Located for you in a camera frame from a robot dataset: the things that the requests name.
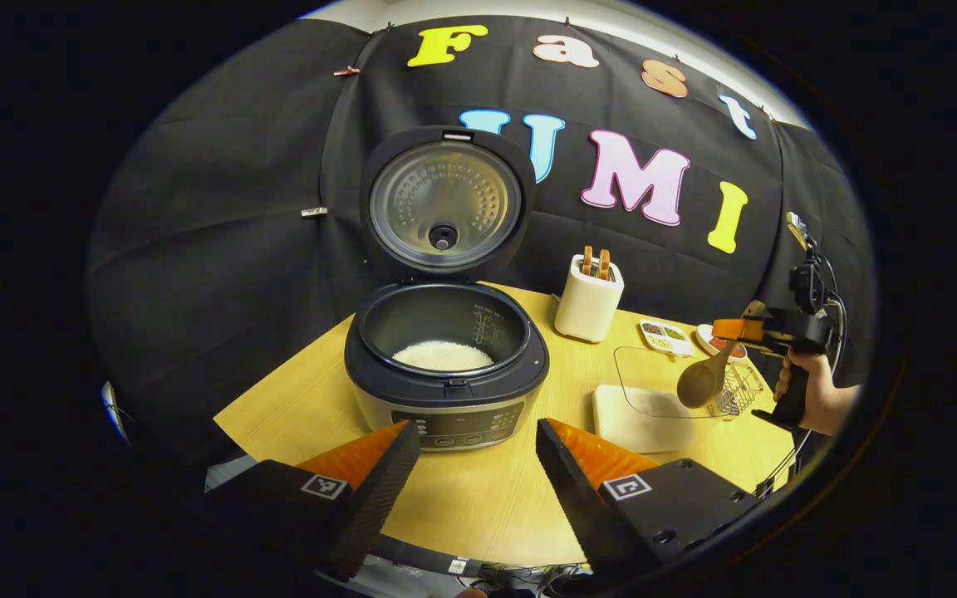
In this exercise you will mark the black backdrop cloth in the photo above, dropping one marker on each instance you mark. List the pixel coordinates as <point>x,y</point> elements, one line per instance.
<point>221,232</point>

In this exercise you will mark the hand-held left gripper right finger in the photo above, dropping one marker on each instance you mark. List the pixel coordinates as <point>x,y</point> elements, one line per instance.
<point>578,507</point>

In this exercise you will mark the dark grey rice cooker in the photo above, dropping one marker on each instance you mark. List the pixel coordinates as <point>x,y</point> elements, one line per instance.
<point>445,394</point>

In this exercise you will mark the clear plastic container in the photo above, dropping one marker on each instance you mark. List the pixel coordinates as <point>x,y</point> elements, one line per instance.
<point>636,374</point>

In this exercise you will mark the white rice pile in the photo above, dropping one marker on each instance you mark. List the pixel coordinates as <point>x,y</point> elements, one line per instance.
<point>444,357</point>
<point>636,428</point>

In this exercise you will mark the toast bread slice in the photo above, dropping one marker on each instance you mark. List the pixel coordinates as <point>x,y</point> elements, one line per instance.
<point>587,262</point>
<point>604,266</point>

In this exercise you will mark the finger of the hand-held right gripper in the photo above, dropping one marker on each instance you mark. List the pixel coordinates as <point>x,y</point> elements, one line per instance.
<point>736,329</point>

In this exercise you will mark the wooden spoon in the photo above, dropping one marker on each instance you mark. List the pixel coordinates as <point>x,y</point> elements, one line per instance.
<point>703,382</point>

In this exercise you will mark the white toaster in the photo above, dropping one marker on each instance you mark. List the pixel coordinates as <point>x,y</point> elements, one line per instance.
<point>586,311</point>

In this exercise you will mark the white round plate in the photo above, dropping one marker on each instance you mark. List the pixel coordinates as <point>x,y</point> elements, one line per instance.
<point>703,339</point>

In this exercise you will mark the red sausage slice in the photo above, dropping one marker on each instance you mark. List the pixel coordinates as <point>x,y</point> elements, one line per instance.
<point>719,344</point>

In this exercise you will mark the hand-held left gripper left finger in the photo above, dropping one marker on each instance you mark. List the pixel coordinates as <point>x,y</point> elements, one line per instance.
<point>379,498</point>

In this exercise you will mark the pink cloth clip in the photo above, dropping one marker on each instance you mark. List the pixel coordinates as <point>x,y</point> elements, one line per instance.
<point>346,71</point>

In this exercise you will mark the white divided bean dish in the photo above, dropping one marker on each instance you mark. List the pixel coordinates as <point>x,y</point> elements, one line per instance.
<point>665,336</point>

